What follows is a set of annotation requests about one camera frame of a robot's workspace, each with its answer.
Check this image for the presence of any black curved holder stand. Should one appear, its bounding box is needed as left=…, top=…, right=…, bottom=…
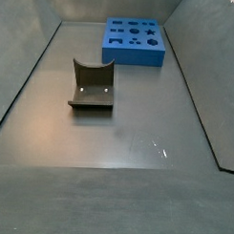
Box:
left=68, top=59, right=115, bottom=108

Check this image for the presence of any blue foam shape board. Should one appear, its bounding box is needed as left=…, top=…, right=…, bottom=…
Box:
left=102, top=17, right=165, bottom=67

